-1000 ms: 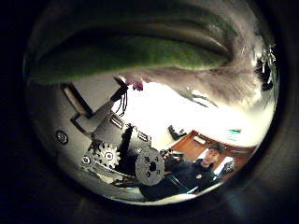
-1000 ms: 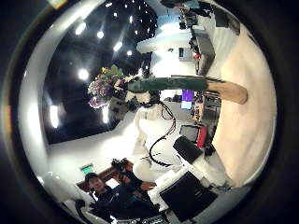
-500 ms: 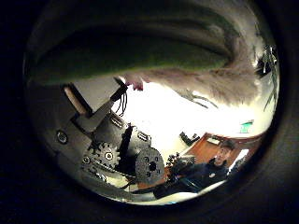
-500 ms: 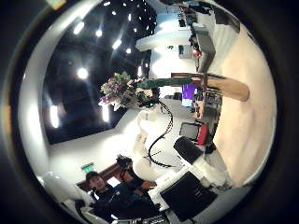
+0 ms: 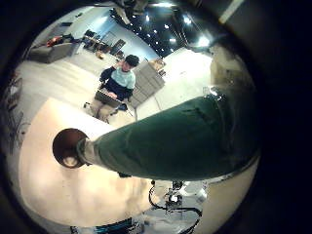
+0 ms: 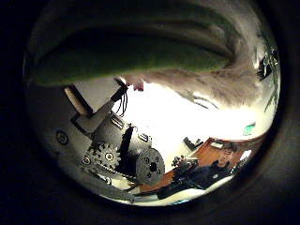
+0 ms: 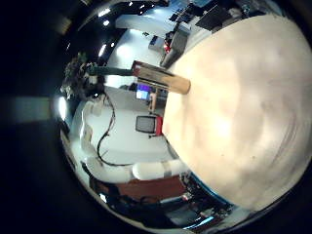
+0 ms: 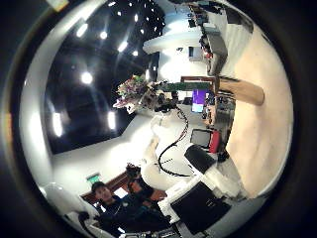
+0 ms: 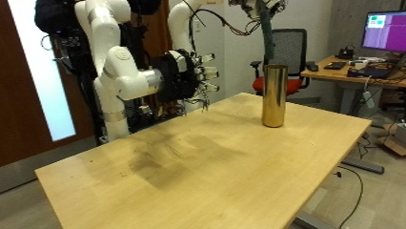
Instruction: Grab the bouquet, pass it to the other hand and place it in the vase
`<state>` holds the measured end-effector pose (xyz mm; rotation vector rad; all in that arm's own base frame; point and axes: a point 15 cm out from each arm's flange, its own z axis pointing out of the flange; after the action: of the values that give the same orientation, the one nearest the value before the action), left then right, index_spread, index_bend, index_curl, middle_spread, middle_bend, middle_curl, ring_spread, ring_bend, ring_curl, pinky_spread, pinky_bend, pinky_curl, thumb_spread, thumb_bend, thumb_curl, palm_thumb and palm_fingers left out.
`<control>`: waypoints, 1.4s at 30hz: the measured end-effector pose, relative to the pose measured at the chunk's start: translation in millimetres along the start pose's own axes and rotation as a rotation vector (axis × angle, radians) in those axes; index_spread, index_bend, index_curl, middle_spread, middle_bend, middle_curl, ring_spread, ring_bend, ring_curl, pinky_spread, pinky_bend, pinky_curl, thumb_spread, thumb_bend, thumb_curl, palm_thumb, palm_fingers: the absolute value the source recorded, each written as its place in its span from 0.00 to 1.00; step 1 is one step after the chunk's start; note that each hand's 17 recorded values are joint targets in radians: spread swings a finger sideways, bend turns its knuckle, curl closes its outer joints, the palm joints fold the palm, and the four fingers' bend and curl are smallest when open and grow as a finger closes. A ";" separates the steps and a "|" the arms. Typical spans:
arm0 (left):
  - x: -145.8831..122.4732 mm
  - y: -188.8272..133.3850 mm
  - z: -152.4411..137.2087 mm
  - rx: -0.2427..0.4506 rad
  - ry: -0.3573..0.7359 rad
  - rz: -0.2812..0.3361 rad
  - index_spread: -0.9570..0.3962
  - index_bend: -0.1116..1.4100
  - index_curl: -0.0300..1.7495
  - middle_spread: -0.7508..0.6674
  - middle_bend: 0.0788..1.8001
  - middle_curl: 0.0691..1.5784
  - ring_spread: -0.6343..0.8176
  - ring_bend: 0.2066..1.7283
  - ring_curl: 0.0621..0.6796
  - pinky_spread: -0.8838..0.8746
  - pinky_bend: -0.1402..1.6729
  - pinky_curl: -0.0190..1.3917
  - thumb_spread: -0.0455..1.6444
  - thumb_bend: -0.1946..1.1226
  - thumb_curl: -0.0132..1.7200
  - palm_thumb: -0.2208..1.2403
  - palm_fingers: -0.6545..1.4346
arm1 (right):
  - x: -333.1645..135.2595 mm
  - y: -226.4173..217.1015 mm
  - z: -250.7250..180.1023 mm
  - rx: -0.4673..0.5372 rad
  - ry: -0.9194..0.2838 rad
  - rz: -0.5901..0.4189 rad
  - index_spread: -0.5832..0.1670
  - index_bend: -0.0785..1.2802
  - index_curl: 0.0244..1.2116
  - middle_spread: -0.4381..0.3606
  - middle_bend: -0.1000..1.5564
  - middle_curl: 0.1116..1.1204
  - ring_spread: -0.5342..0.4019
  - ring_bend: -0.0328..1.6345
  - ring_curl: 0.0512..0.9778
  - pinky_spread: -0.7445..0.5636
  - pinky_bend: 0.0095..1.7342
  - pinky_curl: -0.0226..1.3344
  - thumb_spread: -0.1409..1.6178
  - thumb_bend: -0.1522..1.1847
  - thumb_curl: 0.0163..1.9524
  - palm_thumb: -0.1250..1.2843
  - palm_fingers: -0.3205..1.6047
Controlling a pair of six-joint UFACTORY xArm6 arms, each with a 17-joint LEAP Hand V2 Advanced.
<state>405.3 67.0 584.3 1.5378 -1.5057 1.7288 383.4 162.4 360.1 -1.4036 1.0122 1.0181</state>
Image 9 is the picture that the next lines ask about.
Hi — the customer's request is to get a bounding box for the wooden office desk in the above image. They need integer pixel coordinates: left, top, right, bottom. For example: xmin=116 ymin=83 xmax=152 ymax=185
xmin=300 ymin=54 xmax=406 ymax=117

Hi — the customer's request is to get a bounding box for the black cable sleeve bundle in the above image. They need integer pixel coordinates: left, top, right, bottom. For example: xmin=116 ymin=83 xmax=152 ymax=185
xmin=35 ymin=0 xmax=87 ymax=34

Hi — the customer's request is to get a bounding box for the brown door with window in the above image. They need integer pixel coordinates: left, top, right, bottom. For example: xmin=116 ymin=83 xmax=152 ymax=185
xmin=0 ymin=0 xmax=96 ymax=168

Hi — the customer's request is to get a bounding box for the black desk phone dock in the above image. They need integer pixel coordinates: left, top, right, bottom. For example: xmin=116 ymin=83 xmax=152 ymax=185
xmin=337 ymin=45 xmax=356 ymax=60

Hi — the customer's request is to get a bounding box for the cardboard box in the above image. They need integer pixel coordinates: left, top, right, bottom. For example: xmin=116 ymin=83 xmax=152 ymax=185
xmin=377 ymin=122 xmax=406 ymax=156

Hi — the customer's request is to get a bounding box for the black keyboard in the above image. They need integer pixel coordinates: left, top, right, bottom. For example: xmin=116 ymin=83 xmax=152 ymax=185
xmin=322 ymin=61 xmax=349 ymax=71

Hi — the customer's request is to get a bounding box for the white hanging power strip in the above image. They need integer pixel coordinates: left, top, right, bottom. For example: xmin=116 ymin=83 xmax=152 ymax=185
xmin=362 ymin=90 xmax=377 ymax=110

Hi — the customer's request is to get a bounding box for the gold cylinder vase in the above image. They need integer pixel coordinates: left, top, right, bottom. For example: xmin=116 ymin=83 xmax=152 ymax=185
xmin=260 ymin=64 xmax=289 ymax=129

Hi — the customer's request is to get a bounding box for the computer monitor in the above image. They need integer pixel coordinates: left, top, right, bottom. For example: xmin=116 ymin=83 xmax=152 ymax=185
xmin=361 ymin=10 xmax=406 ymax=54

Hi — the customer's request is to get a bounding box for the black red office chair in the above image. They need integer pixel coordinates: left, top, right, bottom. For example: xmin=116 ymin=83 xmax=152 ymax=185
xmin=249 ymin=28 xmax=317 ymax=97

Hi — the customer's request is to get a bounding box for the grey table frame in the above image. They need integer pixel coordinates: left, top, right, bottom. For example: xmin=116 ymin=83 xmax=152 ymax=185
xmin=289 ymin=156 xmax=386 ymax=229

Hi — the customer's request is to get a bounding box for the black floor cable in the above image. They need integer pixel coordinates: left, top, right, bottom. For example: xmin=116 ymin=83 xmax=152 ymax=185
xmin=334 ymin=165 xmax=366 ymax=229

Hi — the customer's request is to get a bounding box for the black laptop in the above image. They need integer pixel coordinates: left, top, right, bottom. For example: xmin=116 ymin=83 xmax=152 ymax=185
xmin=346 ymin=65 xmax=397 ymax=79

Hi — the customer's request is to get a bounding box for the artificial flower bouquet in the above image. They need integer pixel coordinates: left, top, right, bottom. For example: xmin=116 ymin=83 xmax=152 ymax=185
xmin=257 ymin=4 xmax=277 ymax=67

